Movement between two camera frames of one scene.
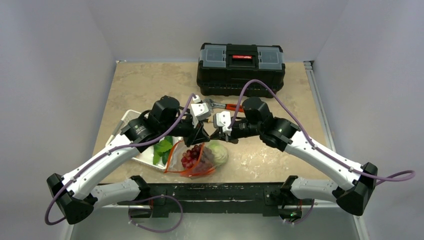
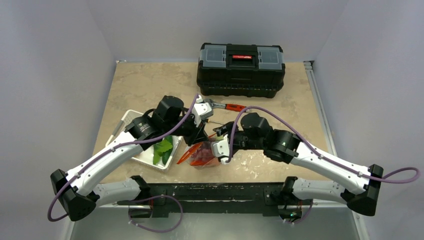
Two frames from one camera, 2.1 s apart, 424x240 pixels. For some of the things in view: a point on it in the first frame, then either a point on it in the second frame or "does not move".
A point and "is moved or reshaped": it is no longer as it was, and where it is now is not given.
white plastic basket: x=146 y=156 does not move
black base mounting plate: x=267 y=198 does not move
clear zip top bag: x=193 y=161 is moved or reshaped
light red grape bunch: x=198 y=159 is moved or reshaped
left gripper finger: x=197 y=135 does not move
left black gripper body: x=183 y=127 does not move
